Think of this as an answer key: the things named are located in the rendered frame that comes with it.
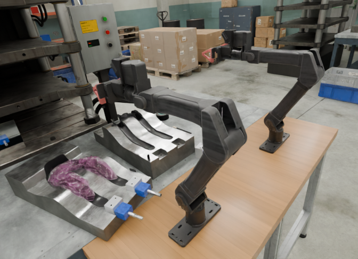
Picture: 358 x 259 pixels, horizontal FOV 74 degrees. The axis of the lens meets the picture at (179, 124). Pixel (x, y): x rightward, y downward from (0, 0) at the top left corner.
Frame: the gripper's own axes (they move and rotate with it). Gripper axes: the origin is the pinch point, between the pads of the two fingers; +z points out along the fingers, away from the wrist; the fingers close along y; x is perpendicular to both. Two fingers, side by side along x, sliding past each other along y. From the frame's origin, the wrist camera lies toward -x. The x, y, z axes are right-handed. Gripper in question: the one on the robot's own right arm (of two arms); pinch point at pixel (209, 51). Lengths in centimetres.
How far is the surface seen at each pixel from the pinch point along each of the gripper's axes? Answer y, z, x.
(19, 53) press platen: 67, 70, -9
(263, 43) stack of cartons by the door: -595, 253, 105
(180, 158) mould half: 39, -12, 38
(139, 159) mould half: 55, -4, 33
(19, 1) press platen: 57, 72, -31
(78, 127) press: 51, 67, 41
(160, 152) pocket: 46, -7, 33
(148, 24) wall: -470, 616, 32
